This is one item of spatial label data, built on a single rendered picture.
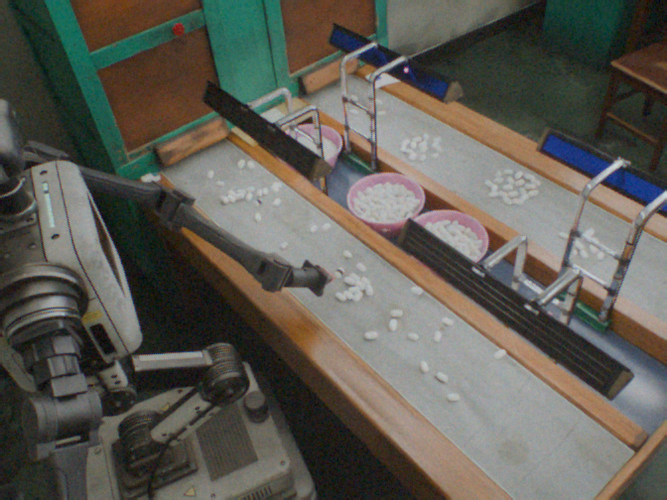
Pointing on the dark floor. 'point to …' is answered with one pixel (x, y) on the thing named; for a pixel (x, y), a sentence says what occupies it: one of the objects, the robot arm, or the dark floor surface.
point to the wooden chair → (656, 72)
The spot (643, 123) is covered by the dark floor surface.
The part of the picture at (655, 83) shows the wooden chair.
